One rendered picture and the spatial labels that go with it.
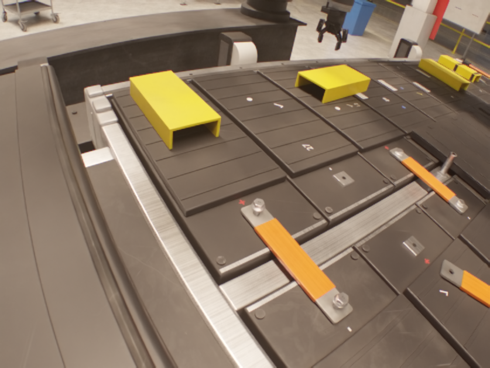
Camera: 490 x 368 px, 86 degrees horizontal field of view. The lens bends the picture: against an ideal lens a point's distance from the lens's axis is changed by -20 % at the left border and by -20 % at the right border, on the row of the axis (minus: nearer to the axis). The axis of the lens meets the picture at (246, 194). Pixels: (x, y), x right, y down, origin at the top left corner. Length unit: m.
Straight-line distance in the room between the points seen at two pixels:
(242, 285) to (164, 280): 0.07
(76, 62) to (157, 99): 0.70
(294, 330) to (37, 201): 0.22
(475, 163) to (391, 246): 0.31
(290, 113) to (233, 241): 0.26
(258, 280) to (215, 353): 0.08
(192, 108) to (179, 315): 0.26
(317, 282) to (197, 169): 0.18
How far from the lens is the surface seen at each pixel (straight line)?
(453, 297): 0.38
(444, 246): 0.44
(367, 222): 0.41
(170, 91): 0.47
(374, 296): 0.33
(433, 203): 0.49
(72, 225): 0.19
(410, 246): 0.39
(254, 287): 0.30
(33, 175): 0.23
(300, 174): 0.41
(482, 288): 0.41
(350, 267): 0.34
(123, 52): 1.17
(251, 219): 0.33
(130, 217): 0.34
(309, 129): 0.49
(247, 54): 0.81
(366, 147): 0.50
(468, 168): 0.61
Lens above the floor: 1.24
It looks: 43 degrees down
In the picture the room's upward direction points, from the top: 12 degrees clockwise
